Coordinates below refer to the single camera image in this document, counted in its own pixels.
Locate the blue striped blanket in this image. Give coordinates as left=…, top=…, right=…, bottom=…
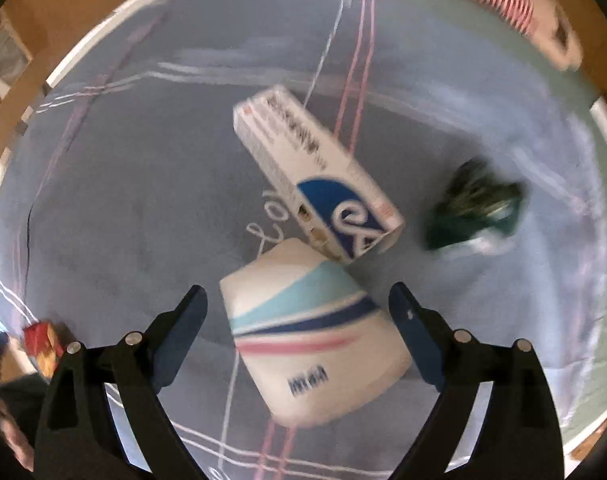
left=0, top=0, right=607, bottom=480

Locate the white box with blue print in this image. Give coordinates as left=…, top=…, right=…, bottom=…
left=232, top=85, right=404, bottom=266

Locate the white striped tissue pack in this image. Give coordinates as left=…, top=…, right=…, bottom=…
left=219, top=237, right=414, bottom=428

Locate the crumpled dark green wrapper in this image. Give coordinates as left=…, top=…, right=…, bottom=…
left=423, top=157, right=529, bottom=256

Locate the red patterned packet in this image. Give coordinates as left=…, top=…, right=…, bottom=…
left=23, top=321, right=66, bottom=381

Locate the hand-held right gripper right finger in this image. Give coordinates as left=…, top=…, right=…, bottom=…
left=383, top=282, right=567, bottom=480

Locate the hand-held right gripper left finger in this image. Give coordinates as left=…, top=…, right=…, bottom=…
left=33, top=285, right=209, bottom=480

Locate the wooden headboard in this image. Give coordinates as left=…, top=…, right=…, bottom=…
left=0, top=0, right=214, bottom=161

